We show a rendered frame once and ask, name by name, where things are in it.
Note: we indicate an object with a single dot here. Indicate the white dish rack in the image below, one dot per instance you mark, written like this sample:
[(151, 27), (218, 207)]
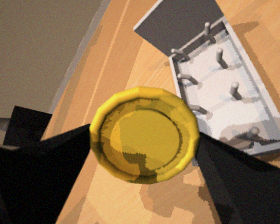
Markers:
[(213, 74)]

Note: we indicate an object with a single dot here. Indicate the yellow round plate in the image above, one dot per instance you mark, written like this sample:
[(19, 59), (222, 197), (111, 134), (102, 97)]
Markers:
[(144, 135)]

